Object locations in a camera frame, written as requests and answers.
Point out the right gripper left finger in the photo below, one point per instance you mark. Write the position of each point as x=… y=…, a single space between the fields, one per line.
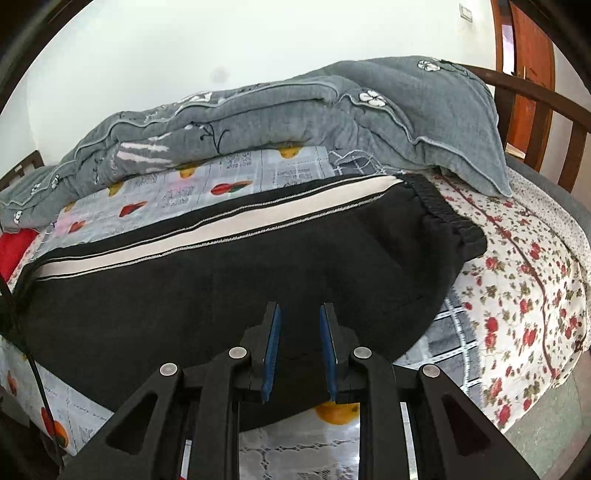
x=262 y=341

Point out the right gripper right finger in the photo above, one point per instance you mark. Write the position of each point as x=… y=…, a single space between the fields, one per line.
x=338 y=343

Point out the black pants with white stripe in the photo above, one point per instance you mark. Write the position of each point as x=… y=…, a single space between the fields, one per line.
x=383 y=250

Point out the fruit print plastic cover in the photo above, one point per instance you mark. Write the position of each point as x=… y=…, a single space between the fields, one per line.
x=321 y=442

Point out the floral bed sheet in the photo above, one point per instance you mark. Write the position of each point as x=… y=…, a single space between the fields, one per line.
x=514 y=324

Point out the grey quilted duvet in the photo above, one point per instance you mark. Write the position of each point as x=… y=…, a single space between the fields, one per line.
x=408 y=113

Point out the red pillow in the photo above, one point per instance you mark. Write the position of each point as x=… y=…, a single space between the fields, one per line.
x=12 y=249

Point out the dark wooden headboard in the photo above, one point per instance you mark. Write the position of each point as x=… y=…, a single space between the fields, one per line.
x=31 y=162

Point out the wooden footboard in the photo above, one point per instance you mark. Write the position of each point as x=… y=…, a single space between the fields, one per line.
x=508 y=88

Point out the white wall switch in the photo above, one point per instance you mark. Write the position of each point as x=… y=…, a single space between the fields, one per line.
x=466 y=13

